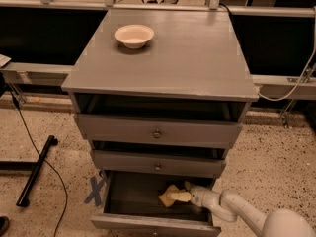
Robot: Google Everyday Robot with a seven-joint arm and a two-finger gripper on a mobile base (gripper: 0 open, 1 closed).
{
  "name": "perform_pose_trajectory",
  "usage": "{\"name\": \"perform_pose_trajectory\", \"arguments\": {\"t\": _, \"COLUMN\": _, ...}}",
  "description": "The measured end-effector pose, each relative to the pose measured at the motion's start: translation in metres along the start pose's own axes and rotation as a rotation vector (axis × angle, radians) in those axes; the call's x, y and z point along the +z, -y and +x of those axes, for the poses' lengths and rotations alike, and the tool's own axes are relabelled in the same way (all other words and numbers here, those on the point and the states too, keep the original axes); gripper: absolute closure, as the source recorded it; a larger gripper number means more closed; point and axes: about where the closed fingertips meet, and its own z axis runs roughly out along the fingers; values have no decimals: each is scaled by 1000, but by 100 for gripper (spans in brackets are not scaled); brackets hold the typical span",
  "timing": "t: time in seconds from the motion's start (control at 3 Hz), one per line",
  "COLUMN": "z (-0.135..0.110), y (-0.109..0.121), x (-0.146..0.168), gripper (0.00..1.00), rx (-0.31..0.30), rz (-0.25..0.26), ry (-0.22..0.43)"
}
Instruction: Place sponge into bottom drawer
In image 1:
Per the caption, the grey top drawer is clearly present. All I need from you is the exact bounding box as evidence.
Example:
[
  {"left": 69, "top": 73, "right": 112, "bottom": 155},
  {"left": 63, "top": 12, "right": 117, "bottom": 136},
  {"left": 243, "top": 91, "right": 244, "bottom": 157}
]
[{"left": 74, "top": 114, "right": 242, "bottom": 148}]

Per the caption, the metal rail frame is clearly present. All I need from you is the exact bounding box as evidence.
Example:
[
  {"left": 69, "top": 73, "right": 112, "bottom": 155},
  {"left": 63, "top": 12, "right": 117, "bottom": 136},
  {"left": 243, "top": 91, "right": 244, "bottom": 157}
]
[{"left": 0, "top": 0, "right": 316, "bottom": 101}]

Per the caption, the white cable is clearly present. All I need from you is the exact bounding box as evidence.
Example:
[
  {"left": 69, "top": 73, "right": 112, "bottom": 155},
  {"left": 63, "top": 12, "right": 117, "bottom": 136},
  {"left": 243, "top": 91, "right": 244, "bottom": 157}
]
[{"left": 256, "top": 7, "right": 316, "bottom": 103}]

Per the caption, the grey wooden drawer cabinet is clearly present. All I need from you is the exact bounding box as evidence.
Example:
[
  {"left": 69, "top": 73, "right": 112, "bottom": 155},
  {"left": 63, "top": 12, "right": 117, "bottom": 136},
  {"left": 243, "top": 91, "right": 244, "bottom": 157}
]
[{"left": 60, "top": 8, "right": 260, "bottom": 180}]

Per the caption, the white bowl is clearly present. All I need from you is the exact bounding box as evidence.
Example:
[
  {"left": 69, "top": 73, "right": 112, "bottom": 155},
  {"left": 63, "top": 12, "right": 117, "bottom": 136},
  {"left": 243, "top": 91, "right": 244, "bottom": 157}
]
[{"left": 115, "top": 25, "right": 154, "bottom": 49}]

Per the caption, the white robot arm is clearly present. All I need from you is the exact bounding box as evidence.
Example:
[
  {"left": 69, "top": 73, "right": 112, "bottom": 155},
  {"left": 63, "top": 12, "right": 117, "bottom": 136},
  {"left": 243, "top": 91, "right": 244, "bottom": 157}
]
[{"left": 167, "top": 182, "right": 316, "bottom": 237}]

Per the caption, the dark shoe tip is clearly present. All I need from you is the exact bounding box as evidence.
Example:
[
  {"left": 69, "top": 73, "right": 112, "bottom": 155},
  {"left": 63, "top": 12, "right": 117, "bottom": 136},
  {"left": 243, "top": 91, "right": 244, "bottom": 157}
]
[{"left": 0, "top": 216, "right": 9, "bottom": 236}]

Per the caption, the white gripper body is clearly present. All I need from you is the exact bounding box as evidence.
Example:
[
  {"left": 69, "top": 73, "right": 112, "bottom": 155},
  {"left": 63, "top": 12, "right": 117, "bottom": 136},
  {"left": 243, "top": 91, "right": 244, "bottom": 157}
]
[{"left": 190, "top": 186, "right": 217, "bottom": 208}]

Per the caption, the black floor cable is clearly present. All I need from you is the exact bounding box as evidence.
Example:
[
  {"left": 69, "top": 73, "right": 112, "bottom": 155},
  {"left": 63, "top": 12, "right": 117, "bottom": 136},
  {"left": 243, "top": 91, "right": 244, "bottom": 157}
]
[{"left": 9, "top": 89, "right": 69, "bottom": 237}]

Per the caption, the yellow sponge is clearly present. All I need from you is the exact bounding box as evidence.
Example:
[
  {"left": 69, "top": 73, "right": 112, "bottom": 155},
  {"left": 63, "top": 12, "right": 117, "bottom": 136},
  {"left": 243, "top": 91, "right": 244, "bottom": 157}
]
[{"left": 158, "top": 185, "right": 180, "bottom": 207}]

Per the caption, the black metal stand leg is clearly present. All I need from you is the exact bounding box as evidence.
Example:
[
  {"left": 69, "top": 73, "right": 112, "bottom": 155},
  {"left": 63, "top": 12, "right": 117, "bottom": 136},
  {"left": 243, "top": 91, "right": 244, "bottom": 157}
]
[{"left": 0, "top": 135, "right": 58, "bottom": 207}]

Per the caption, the grey tape cross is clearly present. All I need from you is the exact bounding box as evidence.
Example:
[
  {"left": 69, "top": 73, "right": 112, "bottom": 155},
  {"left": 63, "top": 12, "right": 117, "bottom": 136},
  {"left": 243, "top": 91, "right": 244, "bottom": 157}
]
[{"left": 84, "top": 177, "right": 106, "bottom": 206}]

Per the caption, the grey open bottom drawer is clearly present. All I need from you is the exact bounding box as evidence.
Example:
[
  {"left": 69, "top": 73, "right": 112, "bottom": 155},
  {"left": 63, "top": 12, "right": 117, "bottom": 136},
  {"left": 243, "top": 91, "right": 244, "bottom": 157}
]
[{"left": 91, "top": 171, "right": 221, "bottom": 237}]

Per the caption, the grey middle drawer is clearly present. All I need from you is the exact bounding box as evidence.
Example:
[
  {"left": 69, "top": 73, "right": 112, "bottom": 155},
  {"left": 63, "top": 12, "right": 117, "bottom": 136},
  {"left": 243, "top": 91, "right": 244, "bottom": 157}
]
[{"left": 91, "top": 150, "right": 226, "bottom": 179}]

